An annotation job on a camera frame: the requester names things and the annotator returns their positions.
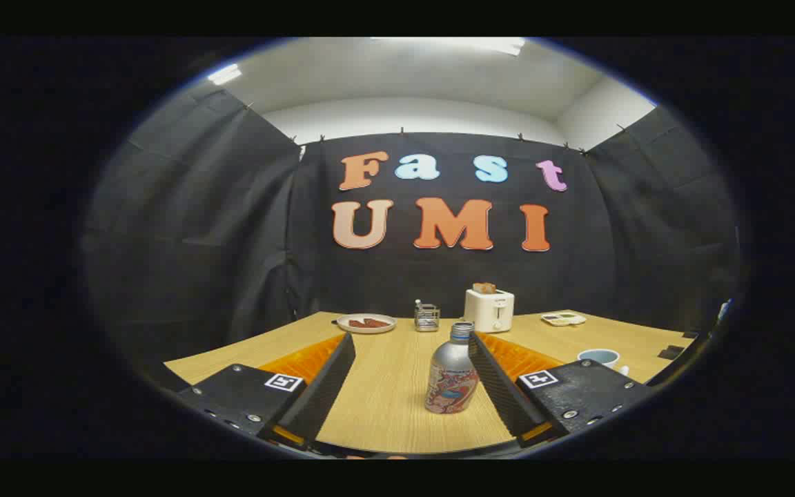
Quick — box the small round plate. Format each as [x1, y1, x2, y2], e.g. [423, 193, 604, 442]
[336, 313, 398, 335]

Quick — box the black backdrop cloth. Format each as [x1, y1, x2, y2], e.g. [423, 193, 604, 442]
[84, 86, 743, 373]

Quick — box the long ceiling light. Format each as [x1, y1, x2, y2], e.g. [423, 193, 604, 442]
[370, 37, 526, 56]

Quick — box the wooden table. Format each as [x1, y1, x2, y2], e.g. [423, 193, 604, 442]
[163, 311, 698, 455]

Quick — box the white cup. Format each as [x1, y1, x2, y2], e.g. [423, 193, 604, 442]
[577, 349, 629, 377]

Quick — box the white toaster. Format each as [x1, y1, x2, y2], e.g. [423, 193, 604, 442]
[464, 286, 516, 334]

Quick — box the silver juice bottle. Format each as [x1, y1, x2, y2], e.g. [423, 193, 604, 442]
[424, 321, 481, 415]

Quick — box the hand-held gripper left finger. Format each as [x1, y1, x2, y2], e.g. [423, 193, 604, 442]
[177, 333, 357, 453]

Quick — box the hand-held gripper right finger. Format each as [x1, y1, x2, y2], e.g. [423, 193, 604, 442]
[468, 331, 654, 449]

